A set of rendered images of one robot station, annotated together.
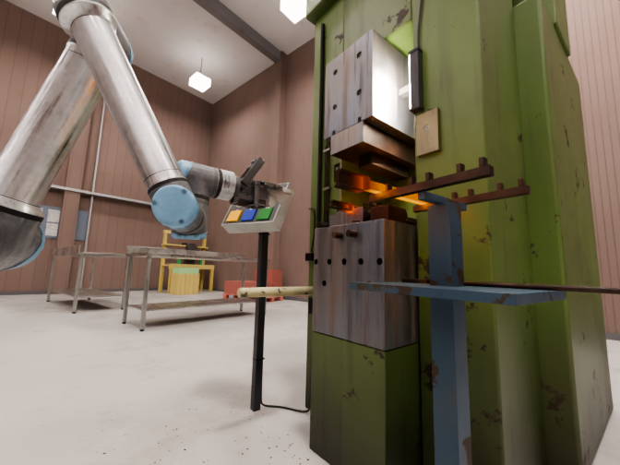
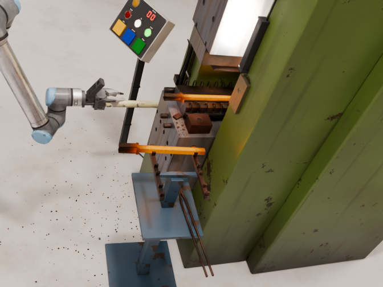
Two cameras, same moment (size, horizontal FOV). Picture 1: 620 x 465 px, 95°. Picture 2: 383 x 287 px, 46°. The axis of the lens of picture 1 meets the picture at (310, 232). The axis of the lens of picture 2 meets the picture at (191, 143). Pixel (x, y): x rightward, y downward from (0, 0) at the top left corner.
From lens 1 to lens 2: 1.94 m
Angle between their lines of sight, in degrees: 50
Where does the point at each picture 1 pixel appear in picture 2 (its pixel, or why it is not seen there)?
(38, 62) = not seen: outside the picture
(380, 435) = not seen: hidden behind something
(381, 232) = (175, 142)
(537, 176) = (328, 148)
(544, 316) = (281, 214)
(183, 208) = (44, 140)
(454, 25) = (284, 35)
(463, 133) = (247, 119)
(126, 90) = (16, 86)
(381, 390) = not seen: hidden behind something
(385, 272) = (171, 162)
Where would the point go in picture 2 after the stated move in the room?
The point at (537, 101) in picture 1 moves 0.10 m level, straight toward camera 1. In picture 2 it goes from (365, 100) to (349, 102)
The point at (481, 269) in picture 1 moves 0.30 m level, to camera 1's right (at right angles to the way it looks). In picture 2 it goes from (218, 191) to (269, 217)
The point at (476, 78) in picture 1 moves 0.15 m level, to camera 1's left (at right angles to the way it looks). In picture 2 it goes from (266, 96) to (234, 81)
